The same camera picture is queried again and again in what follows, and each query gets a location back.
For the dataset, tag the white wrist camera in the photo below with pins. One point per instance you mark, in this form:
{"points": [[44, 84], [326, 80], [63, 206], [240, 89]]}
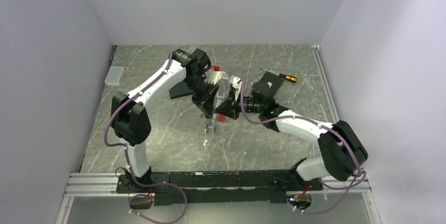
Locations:
{"points": [[214, 75], [236, 83]]}

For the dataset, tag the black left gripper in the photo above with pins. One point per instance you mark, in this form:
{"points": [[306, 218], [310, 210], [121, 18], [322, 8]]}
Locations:
{"points": [[205, 102]]}

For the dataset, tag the silver open-end wrench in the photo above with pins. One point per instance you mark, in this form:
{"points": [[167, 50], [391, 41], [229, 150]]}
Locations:
{"points": [[210, 127]]}

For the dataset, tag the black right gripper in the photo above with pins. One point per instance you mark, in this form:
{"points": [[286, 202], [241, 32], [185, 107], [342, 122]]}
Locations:
{"points": [[230, 108]]}

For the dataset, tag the yellow black screwdriver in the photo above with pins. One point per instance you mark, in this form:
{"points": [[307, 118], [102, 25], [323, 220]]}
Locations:
{"points": [[289, 78]]}

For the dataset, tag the black flat box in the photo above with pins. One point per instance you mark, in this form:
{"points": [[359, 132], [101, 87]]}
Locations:
{"points": [[179, 90]]}

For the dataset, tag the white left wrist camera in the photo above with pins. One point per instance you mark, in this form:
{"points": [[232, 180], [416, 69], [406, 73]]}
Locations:
{"points": [[214, 75]]}

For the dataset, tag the aluminium frame rail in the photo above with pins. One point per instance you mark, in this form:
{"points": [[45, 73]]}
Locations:
{"points": [[104, 185]]}

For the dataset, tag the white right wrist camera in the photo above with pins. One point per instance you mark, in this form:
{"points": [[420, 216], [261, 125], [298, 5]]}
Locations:
{"points": [[236, 83]]}

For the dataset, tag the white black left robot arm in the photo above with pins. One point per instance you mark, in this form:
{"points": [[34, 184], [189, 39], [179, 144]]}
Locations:
{"points": [[130, 112]]}

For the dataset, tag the black box with label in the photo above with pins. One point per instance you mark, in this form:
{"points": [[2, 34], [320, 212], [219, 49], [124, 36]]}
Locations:
{"points": [[270, 83]]}

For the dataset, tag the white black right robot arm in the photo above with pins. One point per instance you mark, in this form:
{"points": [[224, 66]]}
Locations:
{"points": [[341, 152]]}

